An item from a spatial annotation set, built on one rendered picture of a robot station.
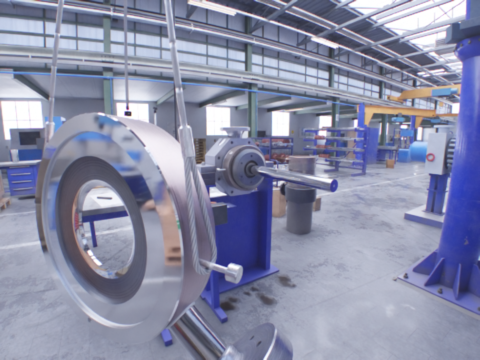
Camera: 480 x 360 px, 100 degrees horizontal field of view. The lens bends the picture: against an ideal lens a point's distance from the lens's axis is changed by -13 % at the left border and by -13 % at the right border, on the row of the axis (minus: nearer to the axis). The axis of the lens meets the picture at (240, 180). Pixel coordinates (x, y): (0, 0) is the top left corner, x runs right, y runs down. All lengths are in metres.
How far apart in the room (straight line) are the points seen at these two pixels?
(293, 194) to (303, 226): 0.49
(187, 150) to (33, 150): 11.78
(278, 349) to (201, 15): 9.65
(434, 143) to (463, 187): 2.17
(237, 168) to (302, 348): 1.31
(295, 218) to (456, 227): 1.81
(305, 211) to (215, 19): 8.10
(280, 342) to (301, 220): 3.02
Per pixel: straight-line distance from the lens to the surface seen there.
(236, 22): 10.32
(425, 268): 2.90
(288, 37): 11.72
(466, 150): 2.53
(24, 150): 12.10
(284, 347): 0.38
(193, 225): 0.28
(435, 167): 4.63
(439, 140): 4.61
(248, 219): 2.29
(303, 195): 3.21
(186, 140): 0.28
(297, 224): 3.37
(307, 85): 11.17
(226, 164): 1.81
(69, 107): 13.39
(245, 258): 2.45
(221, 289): 2.23
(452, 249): 2.68
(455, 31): 2.66
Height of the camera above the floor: 1.33
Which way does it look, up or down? 10 degrees down
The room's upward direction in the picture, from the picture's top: straight up
